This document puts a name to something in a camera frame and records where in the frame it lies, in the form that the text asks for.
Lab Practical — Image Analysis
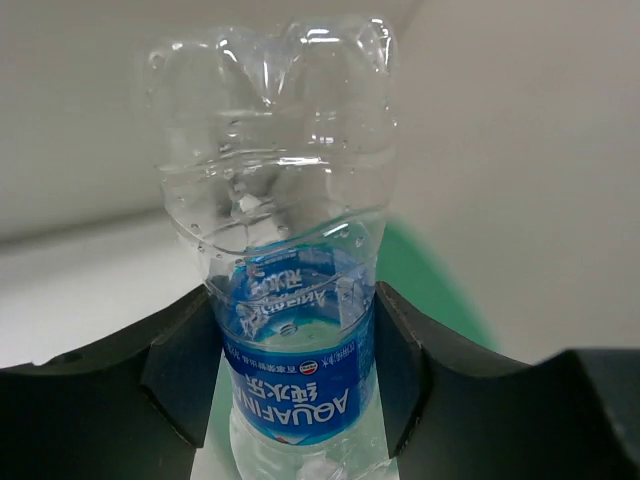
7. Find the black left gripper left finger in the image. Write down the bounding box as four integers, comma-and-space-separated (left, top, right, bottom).
1, 287, 222, 479

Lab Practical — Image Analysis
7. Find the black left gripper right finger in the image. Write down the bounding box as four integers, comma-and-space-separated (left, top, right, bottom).
374, 282, 639, 479

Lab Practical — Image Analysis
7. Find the blue label plastic bottle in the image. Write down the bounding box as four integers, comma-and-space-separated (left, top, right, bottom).
136, 14, 397, 479

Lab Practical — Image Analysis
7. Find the green plastic bin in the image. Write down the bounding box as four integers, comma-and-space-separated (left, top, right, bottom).
207, 223, 489, 479

